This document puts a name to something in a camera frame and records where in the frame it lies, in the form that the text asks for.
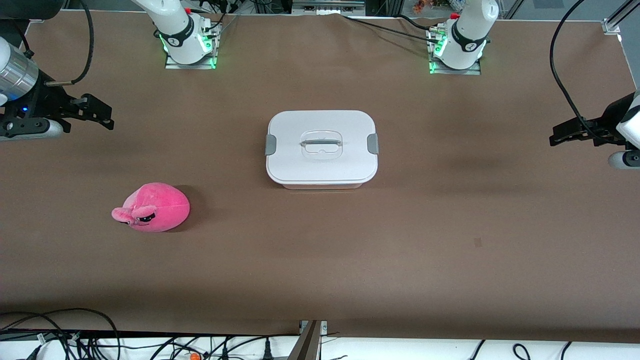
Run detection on pink plush toy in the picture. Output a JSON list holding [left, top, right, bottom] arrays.
[[111, 182, 191, 233]]

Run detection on white box lid grey clips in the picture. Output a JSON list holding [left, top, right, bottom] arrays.
[[265, 110, 379, 185]]

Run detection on translucent pink plastic box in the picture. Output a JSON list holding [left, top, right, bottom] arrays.
[[279, 180, 364, 191]]

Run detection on colourful background objects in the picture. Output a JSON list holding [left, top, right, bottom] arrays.
[[412, 0, 467, 14]]

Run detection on brown table cover sheet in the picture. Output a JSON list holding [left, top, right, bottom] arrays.
[[0, 10, 640, 346]]

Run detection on grey metal rack device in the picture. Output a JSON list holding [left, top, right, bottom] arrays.
[[292, 0, 366, 13]]

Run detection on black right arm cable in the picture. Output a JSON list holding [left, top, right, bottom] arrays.
[[44, 0, 96, 87]]

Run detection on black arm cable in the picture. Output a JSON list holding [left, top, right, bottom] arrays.
[[44, 0, 96, 87], [549, 0, 608, 143]]

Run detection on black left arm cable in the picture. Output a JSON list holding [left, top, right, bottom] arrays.
[[549, 0, 608, 143]]

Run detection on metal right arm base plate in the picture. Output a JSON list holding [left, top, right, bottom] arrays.
[[164, 22, 221, 70]]

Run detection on aluminium frame corner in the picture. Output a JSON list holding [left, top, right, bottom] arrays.
[[602, 0, 640, 36]]

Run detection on short black table cable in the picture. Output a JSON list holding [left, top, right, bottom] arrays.
[[394, 14, 446, 34]]

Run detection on black looped floor cable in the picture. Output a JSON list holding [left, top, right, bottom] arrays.
[[0, 308, 122, 360]]

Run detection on long black table cable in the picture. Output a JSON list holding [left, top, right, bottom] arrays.
[[341, 14, 437, 45]]

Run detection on aluminium profile with bracket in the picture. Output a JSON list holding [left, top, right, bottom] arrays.
[[287, 320, 329, 360]]

